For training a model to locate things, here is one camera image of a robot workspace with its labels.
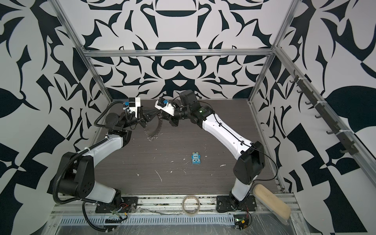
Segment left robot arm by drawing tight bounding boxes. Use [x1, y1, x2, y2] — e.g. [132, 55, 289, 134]
[52, 107, 163, 209]

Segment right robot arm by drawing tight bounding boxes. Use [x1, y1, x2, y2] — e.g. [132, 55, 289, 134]
[155, 90, 265, 205]

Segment blue owl eraser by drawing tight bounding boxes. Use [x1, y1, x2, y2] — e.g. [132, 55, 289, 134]
[192, 152, 201, 165]

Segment clear tape roll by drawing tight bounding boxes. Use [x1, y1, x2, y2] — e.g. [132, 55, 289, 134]
[181, 195, 201, 217]

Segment green circuit board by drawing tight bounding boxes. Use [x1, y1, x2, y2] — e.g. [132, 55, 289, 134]
[234, 216, 250, 230]

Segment beige foam pad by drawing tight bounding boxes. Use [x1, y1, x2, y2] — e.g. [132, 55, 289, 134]
[253, 184, 291, 225]

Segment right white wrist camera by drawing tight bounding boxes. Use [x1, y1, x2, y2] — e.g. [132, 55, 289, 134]
[155, 98, 175, 116]

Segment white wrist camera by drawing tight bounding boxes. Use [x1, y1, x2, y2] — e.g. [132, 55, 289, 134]
[123, 98, 141, 117]
[155, 98, 175, 116]

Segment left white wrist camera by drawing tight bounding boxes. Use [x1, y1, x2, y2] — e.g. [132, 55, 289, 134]
[123, 98, 141, 117]

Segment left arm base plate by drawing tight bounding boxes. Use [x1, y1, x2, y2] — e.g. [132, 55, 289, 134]
[95, 196, 139, 213]

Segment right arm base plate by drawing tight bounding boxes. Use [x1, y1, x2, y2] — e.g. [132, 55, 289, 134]
[216, 195, 257, 213]

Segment white slotted cable duct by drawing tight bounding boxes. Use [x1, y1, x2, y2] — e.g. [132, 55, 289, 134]
[58, 215, 236, 226]

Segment black wall hook rack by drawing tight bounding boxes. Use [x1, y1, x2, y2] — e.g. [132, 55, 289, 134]
[291, 71, 359, 155]

